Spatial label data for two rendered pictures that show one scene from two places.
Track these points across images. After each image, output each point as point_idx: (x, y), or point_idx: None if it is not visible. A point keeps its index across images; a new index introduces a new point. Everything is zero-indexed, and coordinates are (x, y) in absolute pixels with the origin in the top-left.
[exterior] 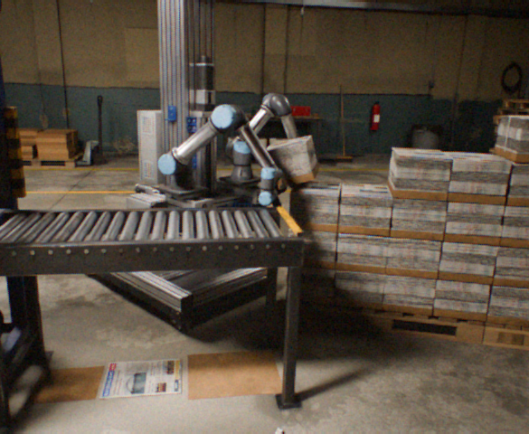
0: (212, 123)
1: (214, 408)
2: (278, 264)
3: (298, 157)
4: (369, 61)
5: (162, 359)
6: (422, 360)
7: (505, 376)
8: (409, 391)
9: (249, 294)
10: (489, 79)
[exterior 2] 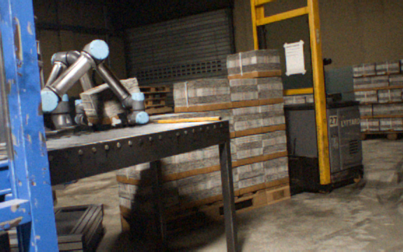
0: (90, 56)
1: None
2: (220, 141)
3: (131, 91)
4: None
5: None
6: (257, 220)
7: (298, 209)
8: (277, 231)
9: (99, 234)
10: None
